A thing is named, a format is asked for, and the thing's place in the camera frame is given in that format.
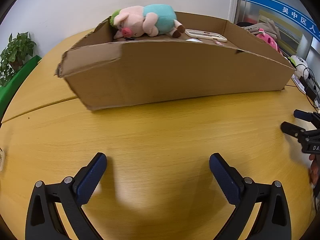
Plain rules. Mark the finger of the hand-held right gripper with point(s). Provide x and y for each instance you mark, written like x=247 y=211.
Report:
x=303 y=115
x=291 y=128

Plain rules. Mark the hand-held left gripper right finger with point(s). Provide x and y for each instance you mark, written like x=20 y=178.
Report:
x=226 y=180

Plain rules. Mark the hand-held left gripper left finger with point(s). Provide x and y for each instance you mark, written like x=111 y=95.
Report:
x=91 y=177

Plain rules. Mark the brown cardboard box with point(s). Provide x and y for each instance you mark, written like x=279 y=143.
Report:
x=175 y=75

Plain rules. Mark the white clear phone case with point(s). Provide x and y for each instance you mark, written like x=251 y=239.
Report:
x=200 y=33

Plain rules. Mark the person's right hand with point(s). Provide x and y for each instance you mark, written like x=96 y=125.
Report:
x=314 y=171

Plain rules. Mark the panda plush toy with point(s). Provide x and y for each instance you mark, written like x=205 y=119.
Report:
x=298 y=60

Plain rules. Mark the white round object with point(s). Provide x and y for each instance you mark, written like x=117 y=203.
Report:
x=1 y=158

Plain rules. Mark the grey printed cloth bag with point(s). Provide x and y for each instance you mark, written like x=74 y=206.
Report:
x=268 y=27

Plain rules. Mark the blue window banner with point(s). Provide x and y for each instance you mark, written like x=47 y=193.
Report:
x=282 y=12

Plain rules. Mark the white paper slip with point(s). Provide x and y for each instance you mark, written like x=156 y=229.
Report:
x=193 y=40

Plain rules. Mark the large potted green plant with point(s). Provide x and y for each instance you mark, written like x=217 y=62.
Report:
x=15 y=52

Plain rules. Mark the pink pig plush toy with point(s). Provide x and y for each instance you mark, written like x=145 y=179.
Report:
x=155 y=17

